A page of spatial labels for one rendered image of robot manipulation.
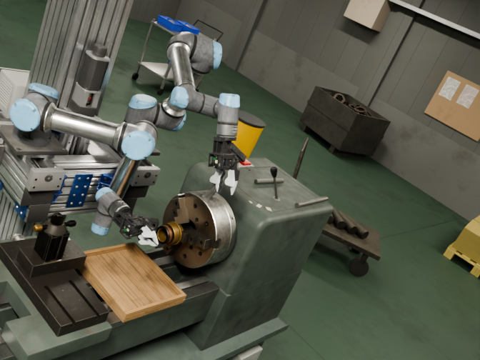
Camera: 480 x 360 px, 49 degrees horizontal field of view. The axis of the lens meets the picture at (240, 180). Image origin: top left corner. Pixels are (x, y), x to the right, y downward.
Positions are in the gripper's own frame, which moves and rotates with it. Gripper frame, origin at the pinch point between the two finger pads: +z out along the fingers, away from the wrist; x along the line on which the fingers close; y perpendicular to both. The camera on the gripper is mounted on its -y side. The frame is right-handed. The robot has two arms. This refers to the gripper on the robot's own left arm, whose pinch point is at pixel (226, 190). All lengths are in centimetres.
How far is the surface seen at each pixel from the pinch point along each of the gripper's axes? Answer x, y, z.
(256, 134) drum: -224, -308, -2
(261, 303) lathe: -18, -55, 63
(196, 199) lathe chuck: -20.1, -5.4, 7.6
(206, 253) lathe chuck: -12.6, -5.4, 28.2
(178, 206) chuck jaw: -26.1, -1.4, 10.9
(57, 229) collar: -26, 53, 13
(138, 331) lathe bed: -21, 20, 57
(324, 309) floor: -65, -208, 121
